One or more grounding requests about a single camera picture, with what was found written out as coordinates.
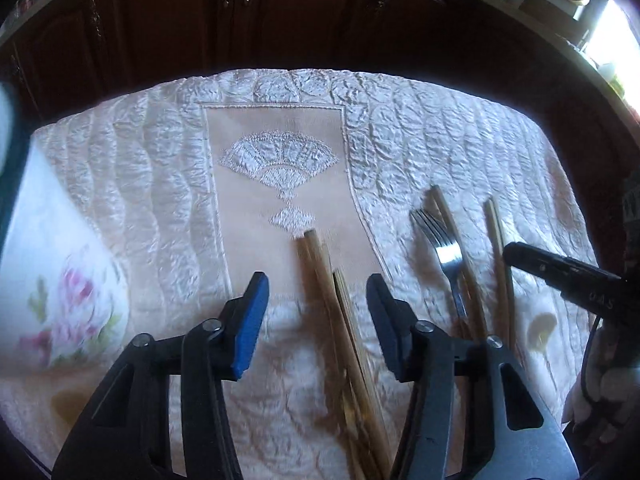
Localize dark wooden base cabinets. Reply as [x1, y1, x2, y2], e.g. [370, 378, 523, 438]
[0, 0, 640, 171]

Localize bright window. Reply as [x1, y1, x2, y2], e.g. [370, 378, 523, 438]
[582, 0, 640, 103]

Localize person's right hand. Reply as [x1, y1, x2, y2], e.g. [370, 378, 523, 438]
[562, 319, 640, 441]

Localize silver metal fork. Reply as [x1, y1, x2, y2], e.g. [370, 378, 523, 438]
[410, 208, 472, 321]

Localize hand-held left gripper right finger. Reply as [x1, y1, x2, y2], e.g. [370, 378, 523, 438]
[366, 274, 581, 480]

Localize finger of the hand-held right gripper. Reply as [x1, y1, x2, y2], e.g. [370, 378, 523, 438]
[502, 241, 624, 307]

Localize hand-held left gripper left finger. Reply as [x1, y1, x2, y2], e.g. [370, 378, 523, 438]
[52, 271, 271, 480]

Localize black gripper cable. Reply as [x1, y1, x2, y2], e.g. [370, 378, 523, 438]
[579, 316, 608, 411]

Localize pink quilted table cover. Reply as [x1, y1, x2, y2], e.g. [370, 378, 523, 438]
[0, 67, 606, 480]

